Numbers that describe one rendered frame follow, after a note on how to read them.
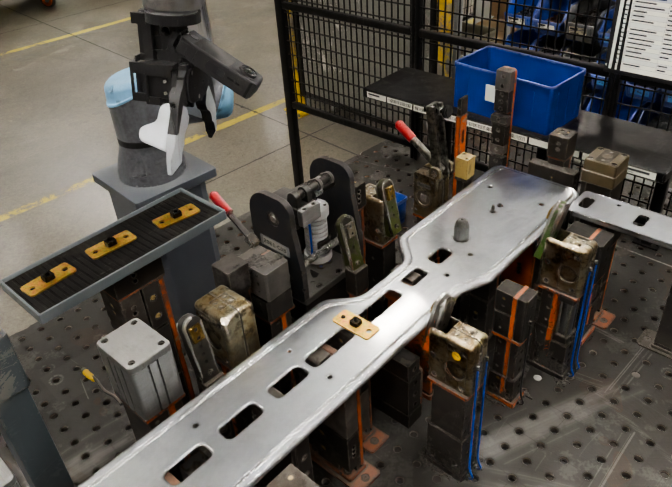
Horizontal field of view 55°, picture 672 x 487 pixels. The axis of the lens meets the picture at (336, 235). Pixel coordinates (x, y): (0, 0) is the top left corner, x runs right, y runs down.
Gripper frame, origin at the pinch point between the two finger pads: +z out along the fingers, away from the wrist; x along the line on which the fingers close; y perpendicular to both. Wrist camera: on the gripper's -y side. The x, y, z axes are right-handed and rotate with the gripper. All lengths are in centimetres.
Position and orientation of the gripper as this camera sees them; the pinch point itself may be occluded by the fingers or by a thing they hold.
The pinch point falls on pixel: (197, 156)
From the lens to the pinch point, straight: 95.9
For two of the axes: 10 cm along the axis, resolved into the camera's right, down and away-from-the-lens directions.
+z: -0.5, 8.7, 4.9
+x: -1.9, 4.7, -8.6
